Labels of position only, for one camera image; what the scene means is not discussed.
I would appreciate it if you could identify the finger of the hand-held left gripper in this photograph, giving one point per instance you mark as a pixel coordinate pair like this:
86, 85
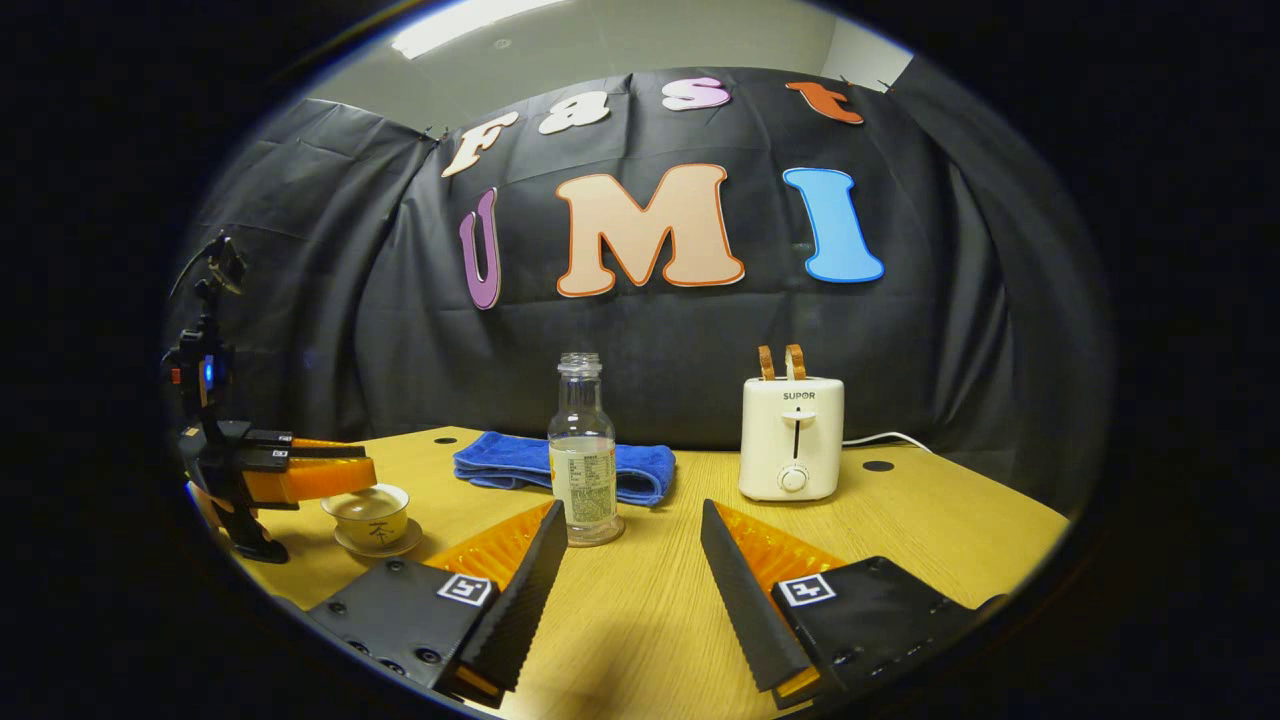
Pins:
320, 480
300, 445

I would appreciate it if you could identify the clear glass water bottle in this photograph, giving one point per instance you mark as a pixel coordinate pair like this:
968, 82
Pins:
585, 480

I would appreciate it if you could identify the white teacup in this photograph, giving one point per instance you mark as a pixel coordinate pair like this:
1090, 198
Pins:
370, 528

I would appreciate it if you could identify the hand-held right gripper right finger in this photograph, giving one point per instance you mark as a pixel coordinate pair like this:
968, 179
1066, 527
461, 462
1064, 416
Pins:
745, 600

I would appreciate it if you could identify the white saucer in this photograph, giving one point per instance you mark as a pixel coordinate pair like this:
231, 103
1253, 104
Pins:
400, 548

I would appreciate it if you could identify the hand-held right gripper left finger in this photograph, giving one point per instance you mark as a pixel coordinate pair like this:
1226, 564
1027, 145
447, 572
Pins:
520, 600

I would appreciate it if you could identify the folded blue towel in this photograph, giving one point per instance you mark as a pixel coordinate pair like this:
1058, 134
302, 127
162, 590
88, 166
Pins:
500, 465

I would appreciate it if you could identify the white toaster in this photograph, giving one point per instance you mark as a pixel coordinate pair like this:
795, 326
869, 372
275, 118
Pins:
790, 440

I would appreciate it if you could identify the toast slice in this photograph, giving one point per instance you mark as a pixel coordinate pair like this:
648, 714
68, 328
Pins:
796, 361
766, 362

